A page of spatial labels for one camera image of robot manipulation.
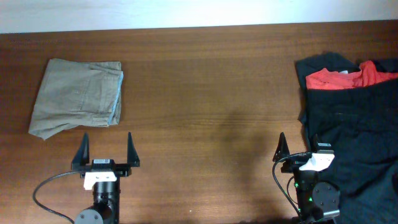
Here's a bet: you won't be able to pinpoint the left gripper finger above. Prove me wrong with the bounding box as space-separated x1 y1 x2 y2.
71 133 90 167
127 132 140 167

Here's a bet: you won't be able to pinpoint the khaki cargo shorts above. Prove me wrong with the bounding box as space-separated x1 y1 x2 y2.
29 58 124 140

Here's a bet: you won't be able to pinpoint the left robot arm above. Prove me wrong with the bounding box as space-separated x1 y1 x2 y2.
71 133 140 224

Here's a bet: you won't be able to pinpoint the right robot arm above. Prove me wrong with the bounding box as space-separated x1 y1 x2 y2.
272 133 340 223

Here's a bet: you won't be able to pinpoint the black garment pile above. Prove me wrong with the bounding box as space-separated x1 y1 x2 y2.
295 52 397 223

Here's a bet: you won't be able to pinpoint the red shirt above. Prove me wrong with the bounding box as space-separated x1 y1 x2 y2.
305 60 397 90

